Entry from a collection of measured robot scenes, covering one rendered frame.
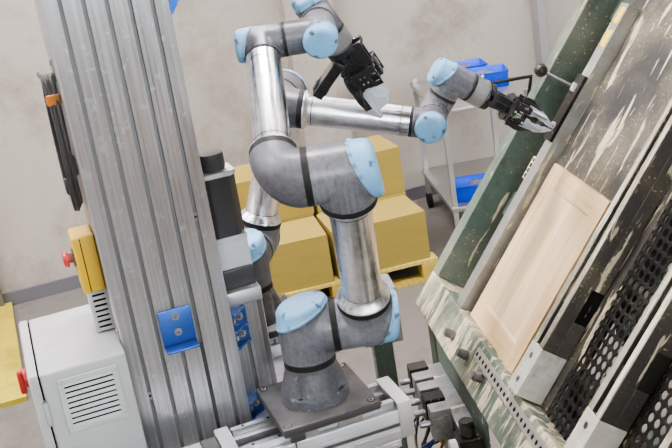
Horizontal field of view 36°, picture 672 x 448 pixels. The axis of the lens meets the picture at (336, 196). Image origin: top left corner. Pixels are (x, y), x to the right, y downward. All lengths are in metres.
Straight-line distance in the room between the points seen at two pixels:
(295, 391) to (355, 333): 0.19
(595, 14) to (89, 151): 1.60
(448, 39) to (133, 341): 4.66
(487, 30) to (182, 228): 4.74
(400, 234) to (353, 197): 3.42
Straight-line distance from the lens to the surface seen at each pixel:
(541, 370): 2.48
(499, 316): 2.83
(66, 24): 2.18
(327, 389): 2.29
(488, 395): 2.65
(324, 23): 2.23
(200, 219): 2.28
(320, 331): 2.24
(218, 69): 6.23
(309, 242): 5.25
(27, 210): 6.23
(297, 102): 2.55
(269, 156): 1.98
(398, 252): 5.41
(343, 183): 1.94
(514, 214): 2.95
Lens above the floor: 2.15
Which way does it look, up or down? 18 degrees down
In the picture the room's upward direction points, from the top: 9 degrees counter-clockwise
